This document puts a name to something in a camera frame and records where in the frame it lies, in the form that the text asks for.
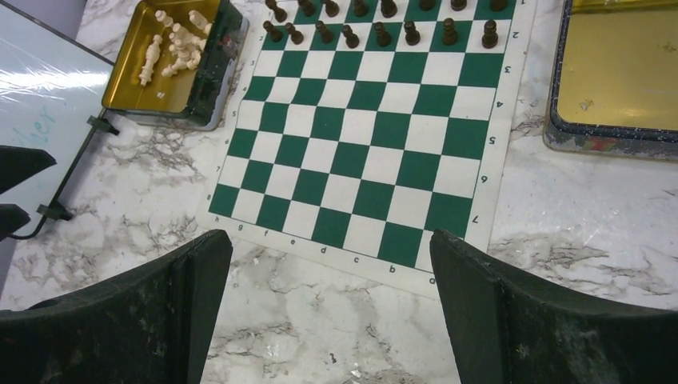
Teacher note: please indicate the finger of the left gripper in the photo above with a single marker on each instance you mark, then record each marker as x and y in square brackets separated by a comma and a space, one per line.
[20, 163]
[12, 218]

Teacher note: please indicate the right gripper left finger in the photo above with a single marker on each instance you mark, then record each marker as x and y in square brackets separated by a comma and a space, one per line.
[151, 324]

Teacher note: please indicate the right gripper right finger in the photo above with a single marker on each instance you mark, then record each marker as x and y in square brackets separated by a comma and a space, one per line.
[506, 325]

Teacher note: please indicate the dark chess piece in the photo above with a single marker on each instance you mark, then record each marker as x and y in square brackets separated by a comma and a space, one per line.
[331, 8]
[360, 8]
[498, 5]
[388, 8]
[458, 5]
[426, 5]
[307, 7]

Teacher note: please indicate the light chess piece in tin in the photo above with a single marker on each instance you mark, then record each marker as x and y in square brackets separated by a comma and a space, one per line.
[151, 57]

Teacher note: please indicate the gold tin with light pieces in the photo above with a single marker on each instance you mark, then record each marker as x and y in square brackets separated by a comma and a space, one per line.
[191, 99]

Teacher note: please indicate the green white chess board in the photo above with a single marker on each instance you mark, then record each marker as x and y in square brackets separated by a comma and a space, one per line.
[352, 158]

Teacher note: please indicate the gold tin with dark pieces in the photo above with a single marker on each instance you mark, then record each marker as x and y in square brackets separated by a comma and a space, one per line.
[614, 80]

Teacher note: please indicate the dark chess piece corner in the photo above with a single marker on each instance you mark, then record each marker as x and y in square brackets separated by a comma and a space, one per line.
[279, 14]

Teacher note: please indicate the dark chess piece on board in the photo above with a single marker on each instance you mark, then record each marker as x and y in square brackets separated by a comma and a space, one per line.
[307, 7]

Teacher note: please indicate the small whiteboard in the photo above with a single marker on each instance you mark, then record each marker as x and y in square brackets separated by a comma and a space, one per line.
[51, 92]

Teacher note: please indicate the dark pawn front row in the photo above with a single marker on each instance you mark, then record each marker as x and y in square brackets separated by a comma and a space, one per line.
[412, 35]

